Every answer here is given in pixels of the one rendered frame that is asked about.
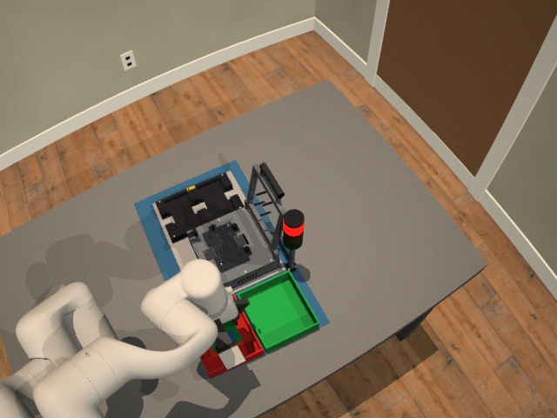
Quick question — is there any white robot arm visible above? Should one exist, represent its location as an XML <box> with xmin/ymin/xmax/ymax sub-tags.
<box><xmin>0</xmin><ymin>259</ymin><xmax>245</xmax><ymax>418</ymax></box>

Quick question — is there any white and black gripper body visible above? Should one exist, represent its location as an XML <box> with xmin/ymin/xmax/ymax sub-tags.
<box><xmin>214</xmin><ymin>294</ymin><xmax>238</xmax><ymax>324</ymax></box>

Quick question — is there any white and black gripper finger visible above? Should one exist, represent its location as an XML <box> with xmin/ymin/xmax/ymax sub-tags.
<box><xmin>233</xmin><ymin>299</ymin><xmax>250</xmax><ymax>326</ymax></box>

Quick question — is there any green circuit board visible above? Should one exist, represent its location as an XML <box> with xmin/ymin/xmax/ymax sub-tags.
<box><xmin>211</xmin><ymin>320</ymin><xmax>243</xmax><ymax>354</ymax></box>

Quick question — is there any green bin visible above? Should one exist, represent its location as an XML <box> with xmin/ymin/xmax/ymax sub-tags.
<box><xmin>237</xmin><ymin>270</ymin><xmax>319</xmax><ymax>353</ymax></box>

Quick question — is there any red bin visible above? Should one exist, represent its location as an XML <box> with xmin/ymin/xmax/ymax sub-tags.
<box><xmin>200</xmin><ymin>312</ymin><xmax>264</xmax><ymax>378</ymax></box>

